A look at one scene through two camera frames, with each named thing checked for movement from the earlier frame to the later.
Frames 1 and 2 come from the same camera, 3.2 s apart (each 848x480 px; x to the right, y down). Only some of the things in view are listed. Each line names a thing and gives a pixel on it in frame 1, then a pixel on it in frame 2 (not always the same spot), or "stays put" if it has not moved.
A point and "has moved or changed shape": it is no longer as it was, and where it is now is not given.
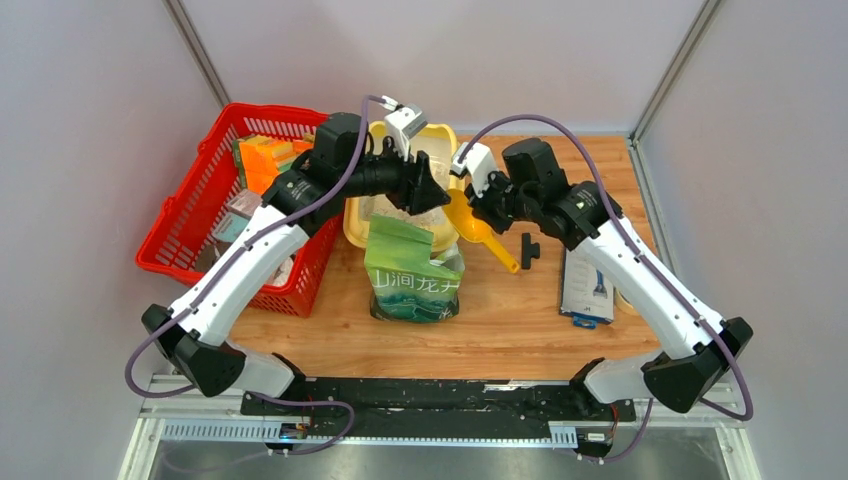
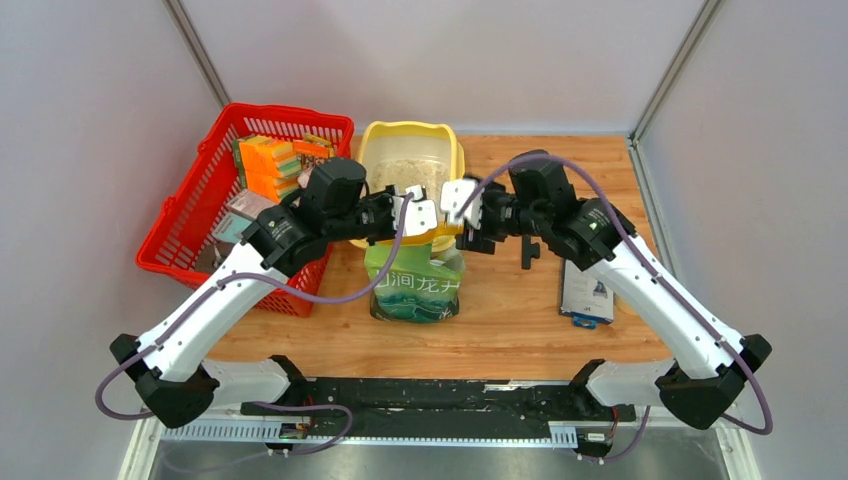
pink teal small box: x=239 y=210 stays put
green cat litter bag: x=408 y=283 stays put
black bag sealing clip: x=528 y=250 stays put
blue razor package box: x=587 y=296 stays put
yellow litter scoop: x=458 y=211 has moved or changed shape
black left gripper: x=416 y=190 to x=385 y=198
